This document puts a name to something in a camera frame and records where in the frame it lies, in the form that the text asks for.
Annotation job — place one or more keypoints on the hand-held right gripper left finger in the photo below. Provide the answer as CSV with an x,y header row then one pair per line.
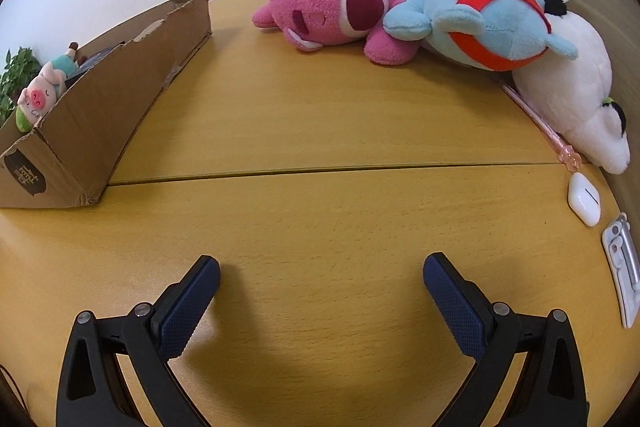
x,y
185,322

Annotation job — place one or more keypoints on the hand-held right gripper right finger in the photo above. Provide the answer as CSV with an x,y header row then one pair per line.
x,y
457,312

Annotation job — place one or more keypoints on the cardboard box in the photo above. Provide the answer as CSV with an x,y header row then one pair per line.
x,y
85,127

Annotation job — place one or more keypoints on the wooden desktop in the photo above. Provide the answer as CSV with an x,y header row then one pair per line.
x,y
325,217

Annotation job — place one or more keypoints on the white plastic holder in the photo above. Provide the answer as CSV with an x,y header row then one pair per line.
x,y
622,277

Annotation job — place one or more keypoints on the white earbud case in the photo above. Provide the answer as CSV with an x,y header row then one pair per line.
x,y
585,199

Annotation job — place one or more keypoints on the pink translucent pen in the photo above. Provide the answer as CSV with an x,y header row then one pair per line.
x,y
545,129

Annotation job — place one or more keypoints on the white plush with black patches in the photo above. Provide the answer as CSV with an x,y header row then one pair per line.
x,y
565,77

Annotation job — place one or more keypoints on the pig plush with teal hat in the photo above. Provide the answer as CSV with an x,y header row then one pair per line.
x,y
42,92

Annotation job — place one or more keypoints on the light blue plush red band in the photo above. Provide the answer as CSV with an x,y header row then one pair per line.
x,y
500,27

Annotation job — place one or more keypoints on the green potted plant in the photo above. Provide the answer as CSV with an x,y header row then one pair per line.
x,y
20,67

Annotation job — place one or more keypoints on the pink bear plush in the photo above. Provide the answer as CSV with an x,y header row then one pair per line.
x,y
325,2

